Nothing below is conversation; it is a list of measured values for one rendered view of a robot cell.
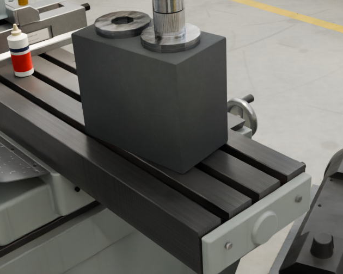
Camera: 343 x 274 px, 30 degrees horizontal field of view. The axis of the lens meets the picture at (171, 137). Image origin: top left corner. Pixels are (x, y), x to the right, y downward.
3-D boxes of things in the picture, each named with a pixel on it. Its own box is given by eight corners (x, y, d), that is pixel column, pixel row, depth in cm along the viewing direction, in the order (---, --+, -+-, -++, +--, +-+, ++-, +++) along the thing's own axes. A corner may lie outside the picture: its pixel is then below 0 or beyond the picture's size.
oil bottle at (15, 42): (28, 67, 135) (18, 18, 130) (37, 73, 133) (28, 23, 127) (11, 73, 133) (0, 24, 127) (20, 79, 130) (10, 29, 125)
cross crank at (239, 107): (236, 123, 181) (236, 86, 175) (267, 138, 173) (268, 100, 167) (195, 144, 172) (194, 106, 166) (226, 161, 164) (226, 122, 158)
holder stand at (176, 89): (133, 106, 117) (122, 2, 107) (229, 141, 105) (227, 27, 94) (85, 134, 110) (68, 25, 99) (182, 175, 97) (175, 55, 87)
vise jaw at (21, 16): (15, 7, 148) (12, -9, 146) (40, 20, 139) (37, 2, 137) (-9, 14, 145) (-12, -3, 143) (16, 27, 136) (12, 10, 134)
